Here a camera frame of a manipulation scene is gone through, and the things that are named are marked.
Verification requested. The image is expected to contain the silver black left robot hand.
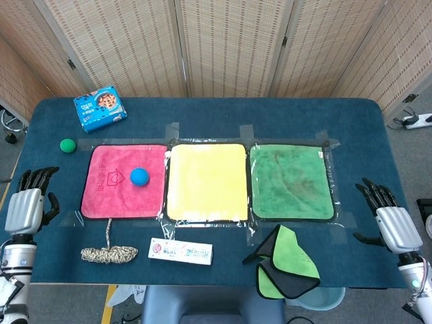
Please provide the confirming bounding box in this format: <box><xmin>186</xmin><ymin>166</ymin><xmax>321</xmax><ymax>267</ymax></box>
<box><xmin>5</xmin><ymin>166</ymin><xmax>61</xmax><ymax>236</ymax></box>

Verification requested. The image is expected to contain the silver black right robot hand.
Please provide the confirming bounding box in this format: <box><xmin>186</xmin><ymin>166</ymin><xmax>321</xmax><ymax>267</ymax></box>
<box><xmin>352</xmin><ymin>178</ymin><xmax>424</xmax><ymax>253</ymax></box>

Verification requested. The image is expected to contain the blue ball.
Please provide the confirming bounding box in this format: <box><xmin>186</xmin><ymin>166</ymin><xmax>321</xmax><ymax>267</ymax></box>
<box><xmin>130</xmin><ymin>167</ymin><xmax>150</xmax><ymax>187</ymax></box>

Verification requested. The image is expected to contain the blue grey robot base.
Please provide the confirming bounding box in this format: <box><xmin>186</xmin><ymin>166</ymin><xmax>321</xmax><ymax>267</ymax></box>
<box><xmin>140</xmin><ymin>286</ymin><xmax>287</xmax><ymax>324</ymax></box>

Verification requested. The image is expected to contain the green ball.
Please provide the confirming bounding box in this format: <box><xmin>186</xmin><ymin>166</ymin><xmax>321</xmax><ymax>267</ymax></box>
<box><xmin>59</xmin><ymin>138</ymin><xmax>77</xmax><ymax>155</ymax></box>

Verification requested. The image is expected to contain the pink cloth mat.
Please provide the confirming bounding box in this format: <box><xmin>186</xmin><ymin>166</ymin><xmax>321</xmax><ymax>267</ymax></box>
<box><xmin>80</xmin><ymin>144</ymin><xmax>169</xmax><ymax>219</ymax></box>

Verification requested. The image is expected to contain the green cloth mat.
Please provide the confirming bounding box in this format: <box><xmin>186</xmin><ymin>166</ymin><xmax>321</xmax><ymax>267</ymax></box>
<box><xmin>248</xmin><ymin>144</ymin><xmax>335</xmax><ymax>221</ymax></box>

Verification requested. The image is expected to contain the yellow cloth mat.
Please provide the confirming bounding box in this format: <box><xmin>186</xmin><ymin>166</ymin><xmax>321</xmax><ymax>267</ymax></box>
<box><xmin>165</xmin><ymin>143</ymin><xmax>250</xmax><ymax>223</ymax></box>

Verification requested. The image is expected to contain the black box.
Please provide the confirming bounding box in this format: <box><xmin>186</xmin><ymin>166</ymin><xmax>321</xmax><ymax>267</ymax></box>
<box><xmin>416</xmin><ymin>198</ymin><xmax>432</xmax><ymax>237</ymax></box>

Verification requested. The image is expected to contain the chrome stool base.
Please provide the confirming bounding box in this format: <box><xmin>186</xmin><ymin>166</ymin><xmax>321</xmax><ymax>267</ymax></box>
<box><xmin>0</xmin><ymin>109</ymin><xmax>28</xmax><ymax>144</ymax></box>

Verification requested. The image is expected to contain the teal plastic bucket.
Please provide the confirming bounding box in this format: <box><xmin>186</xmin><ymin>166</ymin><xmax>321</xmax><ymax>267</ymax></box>
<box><xmin>296</xmin><ymin>286</ymin><xmax>347</xmax><ymax>311</ymax></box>

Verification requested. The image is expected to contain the white power strip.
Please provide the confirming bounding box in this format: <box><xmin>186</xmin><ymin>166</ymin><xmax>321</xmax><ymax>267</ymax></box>
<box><xmin>403</xmin><ymin>113</ymin><xmax>432</xmax><ymax>130</ymax></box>

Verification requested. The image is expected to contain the green grey folded cloth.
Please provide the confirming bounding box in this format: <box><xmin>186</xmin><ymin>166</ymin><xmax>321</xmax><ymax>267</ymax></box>
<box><xmin>242</xmin><ymin>223</ymin><xmax>321</xmax><ymax>300</ymax></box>

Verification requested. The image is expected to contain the blue cookie box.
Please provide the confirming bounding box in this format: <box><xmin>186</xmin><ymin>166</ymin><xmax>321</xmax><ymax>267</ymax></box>
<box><xmin>73</xmin><ymin>84</ymin><xmax>128</xmax><ymax>134</ymax></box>

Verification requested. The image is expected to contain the white crumpled cloth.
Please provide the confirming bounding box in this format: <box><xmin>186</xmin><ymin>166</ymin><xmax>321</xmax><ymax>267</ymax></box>
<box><xmin>107</xmin><ymin>284</ymin><xmax>148</xmax><ymax>308</ymax></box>

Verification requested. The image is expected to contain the white pink toothpaste box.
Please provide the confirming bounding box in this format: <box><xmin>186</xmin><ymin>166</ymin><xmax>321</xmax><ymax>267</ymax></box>
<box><xmin>147</xmin><ymin>237</ymin><xmax>214</xmax><ymax>266</ymax></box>

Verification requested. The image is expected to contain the dark blue table cover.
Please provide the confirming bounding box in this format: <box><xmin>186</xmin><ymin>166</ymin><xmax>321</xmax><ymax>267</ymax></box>
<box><xmin>0</xmin><ymin>97</ymin><xmax>427</xmax><ymax>290</ymax></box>

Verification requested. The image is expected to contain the beige woven folding screen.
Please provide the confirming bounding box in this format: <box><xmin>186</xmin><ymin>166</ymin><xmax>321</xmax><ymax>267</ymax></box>
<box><xmin>0</xmin><ymin>0</ymin><xmax>432</xmax><ymax>117</ymax></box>

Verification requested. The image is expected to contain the beige braided rope bundle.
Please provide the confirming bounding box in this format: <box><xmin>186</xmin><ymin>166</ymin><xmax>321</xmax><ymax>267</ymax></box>
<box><xmin>80</xmin><ymin>218</ymin><xmax>139</xmax><ymax>265</ymax></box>

